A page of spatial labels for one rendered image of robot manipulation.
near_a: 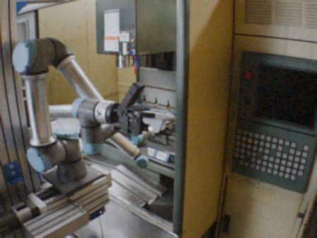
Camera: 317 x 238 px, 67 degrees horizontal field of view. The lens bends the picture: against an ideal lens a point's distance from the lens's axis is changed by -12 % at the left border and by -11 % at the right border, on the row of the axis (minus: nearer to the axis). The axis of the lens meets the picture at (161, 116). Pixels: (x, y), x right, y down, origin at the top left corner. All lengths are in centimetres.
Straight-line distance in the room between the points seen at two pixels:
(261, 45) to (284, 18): 19
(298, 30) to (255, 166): 75
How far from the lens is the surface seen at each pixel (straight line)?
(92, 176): 132
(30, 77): 104
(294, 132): 140
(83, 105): 91
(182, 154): 120
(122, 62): 221
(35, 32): 208
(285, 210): 167
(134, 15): 190
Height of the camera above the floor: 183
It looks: 19 degrees down
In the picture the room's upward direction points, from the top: straight up
